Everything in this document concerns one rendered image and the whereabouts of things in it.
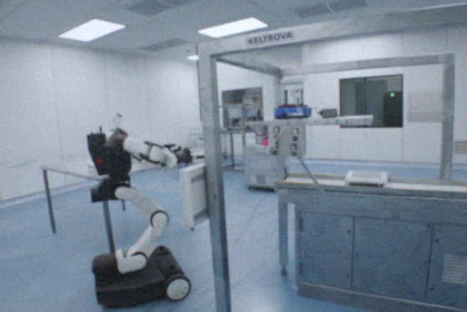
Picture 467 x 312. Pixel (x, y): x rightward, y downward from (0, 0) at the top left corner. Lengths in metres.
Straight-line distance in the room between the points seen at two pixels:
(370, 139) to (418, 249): 5.24
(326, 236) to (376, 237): 0.31
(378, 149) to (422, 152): 0.92
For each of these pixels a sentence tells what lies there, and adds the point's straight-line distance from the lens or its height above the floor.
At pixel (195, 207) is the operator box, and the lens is 1.29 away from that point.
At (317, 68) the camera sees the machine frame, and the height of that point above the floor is 1.61.
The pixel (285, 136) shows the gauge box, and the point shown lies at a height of 1.17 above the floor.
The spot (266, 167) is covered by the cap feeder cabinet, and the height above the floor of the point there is 0.42.
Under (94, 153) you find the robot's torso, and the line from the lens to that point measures 2.06.
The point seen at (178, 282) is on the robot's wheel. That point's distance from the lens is 2.25.
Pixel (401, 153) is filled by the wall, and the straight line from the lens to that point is 7.06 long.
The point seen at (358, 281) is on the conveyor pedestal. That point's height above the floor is 0.21.
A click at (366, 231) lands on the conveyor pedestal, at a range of 1.96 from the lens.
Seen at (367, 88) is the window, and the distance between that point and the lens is 7.05.
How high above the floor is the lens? 1.33
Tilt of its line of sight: 8 degrees down
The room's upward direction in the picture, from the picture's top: 3 degrees counter-clockwise
